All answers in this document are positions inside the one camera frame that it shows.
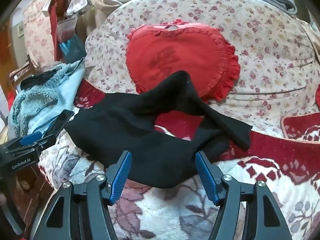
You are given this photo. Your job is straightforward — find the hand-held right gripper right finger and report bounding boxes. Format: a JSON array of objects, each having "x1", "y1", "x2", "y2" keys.
[{"x1": 195, "y1": 151, "x2": 293, "y2": 240}]

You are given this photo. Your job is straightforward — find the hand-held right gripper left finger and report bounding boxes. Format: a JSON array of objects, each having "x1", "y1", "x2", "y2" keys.
[{"x1": 37, "y1": 151, "x2": 132, "y2": 240}]

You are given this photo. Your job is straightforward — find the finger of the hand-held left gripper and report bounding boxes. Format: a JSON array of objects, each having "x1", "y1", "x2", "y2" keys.
[
  {"x1": 32, "y1": 109, "x2": 75, "y2": 140},
  {"x1": 5, "y1": 132, "x2": 57, "y2": 155}
]

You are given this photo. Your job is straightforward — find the black pants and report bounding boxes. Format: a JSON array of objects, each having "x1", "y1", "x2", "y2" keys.
[{"x1": 64, "y1": 70, "x2": 252, "y2": 190}]

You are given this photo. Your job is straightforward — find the light blue fleece garment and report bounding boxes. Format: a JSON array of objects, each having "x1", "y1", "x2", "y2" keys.
[{"x1": 9, "y1": 57, "x2": 87, "y2": 137}]

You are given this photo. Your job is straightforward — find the red and white plush blanket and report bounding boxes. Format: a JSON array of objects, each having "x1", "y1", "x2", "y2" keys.
[{"x1": 37, "y1": 79, "x2": 320, "y2": 240}]

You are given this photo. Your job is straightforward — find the black cloth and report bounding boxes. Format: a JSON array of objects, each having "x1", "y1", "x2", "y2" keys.
[{"x1": 20, "y1": 70, "x2": 59, "y2": 90}]

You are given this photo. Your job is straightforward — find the wooden chair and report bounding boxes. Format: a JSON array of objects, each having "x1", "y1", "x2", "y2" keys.
[{"x1": 9, "y1": 55, "x2": 34, "y2": 93}]

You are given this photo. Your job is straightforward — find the blue plastic bag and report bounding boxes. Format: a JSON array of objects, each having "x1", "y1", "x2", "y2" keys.
[{"x1": 59, "y1": 34, "x2": 87, "y2": 64}]

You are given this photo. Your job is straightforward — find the clear plastic bag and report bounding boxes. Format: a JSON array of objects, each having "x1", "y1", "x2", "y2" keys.
[{"x1": 57, "y1": 15, "x2": 78, "y2": 43}]

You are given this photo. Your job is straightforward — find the pink floral pillow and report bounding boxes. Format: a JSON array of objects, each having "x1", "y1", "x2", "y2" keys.
[{"x1": 24, "y1": 0, "x2": 58, "y2": 68}]

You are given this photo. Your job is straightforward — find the red hanging garment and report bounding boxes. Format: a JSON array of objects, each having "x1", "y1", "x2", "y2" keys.
[{"x1": 49, "y1": 0, "x2": 69, "y2": 62}]

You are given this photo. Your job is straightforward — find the red cushion with cream trim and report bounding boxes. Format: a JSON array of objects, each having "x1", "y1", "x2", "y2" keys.
[{"x1": 280, "y1": 112, "x2": 320, "y2": 144}]

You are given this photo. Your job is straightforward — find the silver plastic bag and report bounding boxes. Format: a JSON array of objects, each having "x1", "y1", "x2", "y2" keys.
[{"x1": 66, "y1": 0, "x2": 88, "y2": 15}]

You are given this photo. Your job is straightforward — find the red heart-shaped ruffled pillow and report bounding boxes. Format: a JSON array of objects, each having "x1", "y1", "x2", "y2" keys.
[{"x1": 126, "y1": 19, "x2": 241, "y2": 102}]

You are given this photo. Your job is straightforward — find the floral print quilt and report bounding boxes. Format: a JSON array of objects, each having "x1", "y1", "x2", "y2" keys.
[{"x1": 85, "y1": 0, "x2": 320, "y2": 140}]

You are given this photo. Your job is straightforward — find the grey garment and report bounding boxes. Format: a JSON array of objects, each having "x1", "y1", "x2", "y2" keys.
[{"x1": 246, "y1": 0, "x2": 298, "y2": 15}]

